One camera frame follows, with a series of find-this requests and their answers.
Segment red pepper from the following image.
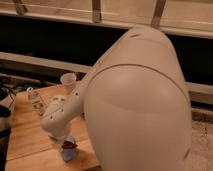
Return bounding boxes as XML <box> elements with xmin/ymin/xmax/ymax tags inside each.
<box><xmin>62</xmin><ymin>141</ymin><xmax>77</xmax><ymax>149</ymax></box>

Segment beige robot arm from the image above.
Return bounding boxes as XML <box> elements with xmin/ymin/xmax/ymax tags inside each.
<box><xmin>41</xmin><ymin>26</ymin><xmax>192</xmax><ymax>171</ymax></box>

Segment wooden board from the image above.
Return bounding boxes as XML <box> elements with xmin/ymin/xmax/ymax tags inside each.
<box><xmin>6</xmin><ymin>92</ymin><xmax>101</xmax><ymax>171</ymax></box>

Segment black cables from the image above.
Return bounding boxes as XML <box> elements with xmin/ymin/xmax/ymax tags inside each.
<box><xmin>0</xmin><ymin>75</ymin><xmax>18</xmax><ymax>118</ymax></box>

